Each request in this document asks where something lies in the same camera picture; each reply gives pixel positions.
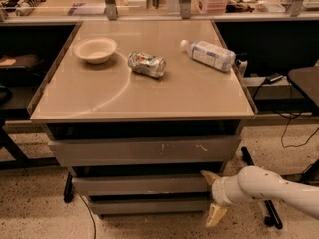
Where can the crushed silver can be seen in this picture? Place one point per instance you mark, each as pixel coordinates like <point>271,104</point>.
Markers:
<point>145,64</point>

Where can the clear plastic water bottle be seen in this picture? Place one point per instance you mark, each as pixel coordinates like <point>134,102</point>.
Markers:
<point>212,55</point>

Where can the grey bottom drawer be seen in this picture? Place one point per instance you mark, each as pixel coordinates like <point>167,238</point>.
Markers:
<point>146,206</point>

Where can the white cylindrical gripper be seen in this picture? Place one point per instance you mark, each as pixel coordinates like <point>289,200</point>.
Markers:
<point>218,191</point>

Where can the grey drawer cabinet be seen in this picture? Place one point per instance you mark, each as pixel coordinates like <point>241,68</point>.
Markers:
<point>110,101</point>

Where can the black floor stand bar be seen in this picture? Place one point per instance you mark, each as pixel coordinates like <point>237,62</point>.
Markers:
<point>271,218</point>

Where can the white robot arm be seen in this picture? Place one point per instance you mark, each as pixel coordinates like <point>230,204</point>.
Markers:
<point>254,183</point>

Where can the dark round side table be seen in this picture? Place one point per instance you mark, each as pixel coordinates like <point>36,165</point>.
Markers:
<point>306,81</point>

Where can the black power adapter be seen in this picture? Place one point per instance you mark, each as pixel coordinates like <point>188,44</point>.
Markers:
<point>273,78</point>

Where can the white paper bowl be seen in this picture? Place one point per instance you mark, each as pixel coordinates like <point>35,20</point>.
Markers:
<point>95,50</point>

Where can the grey top drawer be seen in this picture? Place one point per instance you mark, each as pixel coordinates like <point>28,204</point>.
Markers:
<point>130,151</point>

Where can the grey drawer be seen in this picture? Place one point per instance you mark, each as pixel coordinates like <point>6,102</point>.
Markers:
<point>136,185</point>
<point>130,151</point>
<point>146,206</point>

